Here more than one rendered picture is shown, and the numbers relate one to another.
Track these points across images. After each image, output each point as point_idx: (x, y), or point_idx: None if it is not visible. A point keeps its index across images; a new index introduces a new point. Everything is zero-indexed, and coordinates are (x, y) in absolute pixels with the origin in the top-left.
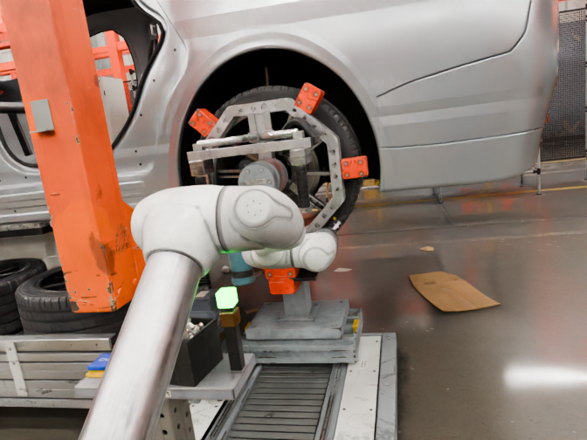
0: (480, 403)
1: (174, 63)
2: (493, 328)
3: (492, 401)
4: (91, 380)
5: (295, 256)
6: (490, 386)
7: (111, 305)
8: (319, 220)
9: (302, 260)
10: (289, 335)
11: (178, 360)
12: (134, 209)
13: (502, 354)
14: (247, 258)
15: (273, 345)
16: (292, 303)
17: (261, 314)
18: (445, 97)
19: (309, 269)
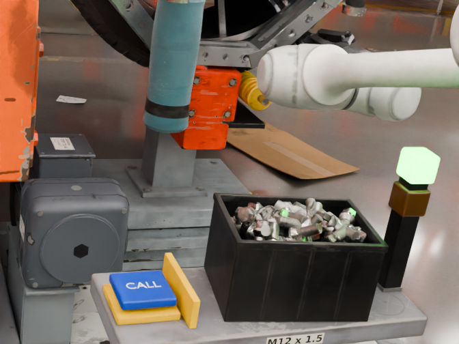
0: (443, 306)
1: None
2: (375, 204)
3: (452, 302)
4: (138, 330)
5: (363, 91)
6: (434, 282)
7: (24, 167)
8: (298, 25)
9: (388, 101)
10: (177, 221)
11: (355, 278)
12: None
13: (414, 240)
14: (284, 88)
15: (139, 238)
16: (170, 164)
17: None
18: None
19: (393, 116)
